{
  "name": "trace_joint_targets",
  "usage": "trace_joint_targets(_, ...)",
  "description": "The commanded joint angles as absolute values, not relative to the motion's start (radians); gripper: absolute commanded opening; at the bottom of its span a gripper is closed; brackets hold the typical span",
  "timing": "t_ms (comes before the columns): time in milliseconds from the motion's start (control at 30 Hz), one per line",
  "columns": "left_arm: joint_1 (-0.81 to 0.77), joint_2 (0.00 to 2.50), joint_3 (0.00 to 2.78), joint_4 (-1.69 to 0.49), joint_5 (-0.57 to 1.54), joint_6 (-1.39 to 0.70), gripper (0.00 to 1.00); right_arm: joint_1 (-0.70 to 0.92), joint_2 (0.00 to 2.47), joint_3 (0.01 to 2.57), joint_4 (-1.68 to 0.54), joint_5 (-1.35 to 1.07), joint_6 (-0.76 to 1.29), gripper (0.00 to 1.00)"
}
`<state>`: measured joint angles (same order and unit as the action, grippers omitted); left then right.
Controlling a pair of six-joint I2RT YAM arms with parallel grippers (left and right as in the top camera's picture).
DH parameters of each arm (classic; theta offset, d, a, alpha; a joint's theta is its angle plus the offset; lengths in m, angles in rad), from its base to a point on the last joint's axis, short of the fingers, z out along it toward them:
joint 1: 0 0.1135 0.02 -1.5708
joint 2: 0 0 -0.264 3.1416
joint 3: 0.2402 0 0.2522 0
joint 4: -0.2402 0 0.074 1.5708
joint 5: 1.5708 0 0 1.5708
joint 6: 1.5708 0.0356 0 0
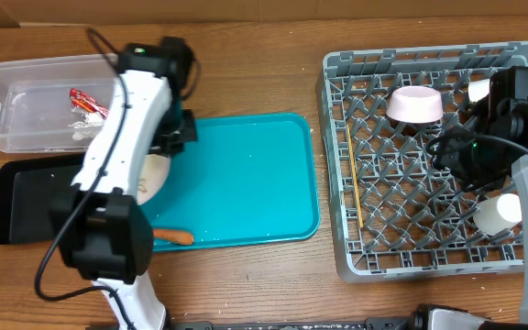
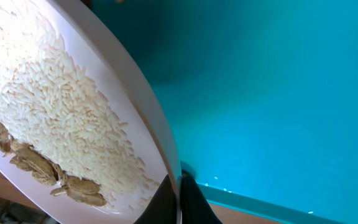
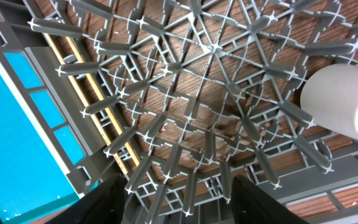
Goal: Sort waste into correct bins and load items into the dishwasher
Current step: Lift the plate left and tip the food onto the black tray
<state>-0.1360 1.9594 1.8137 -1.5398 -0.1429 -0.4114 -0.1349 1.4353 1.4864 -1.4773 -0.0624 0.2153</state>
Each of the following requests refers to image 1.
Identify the grey dishwasher rack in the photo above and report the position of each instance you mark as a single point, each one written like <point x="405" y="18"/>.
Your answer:
<point x="417" y="220"/>

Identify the wooden chopstick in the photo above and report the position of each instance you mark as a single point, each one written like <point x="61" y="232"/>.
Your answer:
<point x="353" y="170"/>

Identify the white round plate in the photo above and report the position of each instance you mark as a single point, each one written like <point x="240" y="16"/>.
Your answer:
<point x="155" y="171"/>

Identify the peanut shells pile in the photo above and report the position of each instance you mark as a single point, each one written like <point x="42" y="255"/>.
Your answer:
<point x="142" y="186"/>

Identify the black plastic tray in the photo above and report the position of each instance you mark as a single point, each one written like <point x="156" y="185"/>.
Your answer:
<point x="25" y="188"/>

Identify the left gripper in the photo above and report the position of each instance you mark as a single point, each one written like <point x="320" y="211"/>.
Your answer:
<point x="176" y="147"/>

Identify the aluminium foil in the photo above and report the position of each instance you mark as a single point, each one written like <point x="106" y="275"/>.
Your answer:
<point x="88" y="128"/>

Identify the teal serving tray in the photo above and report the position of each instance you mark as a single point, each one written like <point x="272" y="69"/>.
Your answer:
<point x="247" y="180"/>

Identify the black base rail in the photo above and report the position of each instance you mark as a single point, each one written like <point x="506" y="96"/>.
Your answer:
<point x="425" y="317"/>

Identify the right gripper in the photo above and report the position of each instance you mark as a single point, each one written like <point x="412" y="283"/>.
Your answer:
<point x="448" y="159"/>

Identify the red snack wrapper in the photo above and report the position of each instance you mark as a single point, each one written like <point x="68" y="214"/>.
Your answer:
<point x="85" y="102"/>

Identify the white paper cup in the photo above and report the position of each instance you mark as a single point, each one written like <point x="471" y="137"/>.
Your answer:
<point x="498" y="213"/>

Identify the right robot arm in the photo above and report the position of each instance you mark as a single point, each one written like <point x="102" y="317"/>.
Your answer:
<point x="502" y="116"/>

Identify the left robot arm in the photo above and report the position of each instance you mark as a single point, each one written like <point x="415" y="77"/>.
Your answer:
<point x="100" y="228"/>

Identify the clear plastic bin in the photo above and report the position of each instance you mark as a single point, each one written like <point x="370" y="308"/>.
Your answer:
<point x="35" y="107"/>

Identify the orange carrot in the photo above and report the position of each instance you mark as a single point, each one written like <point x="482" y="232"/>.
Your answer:
<point x="177" y="237"/>

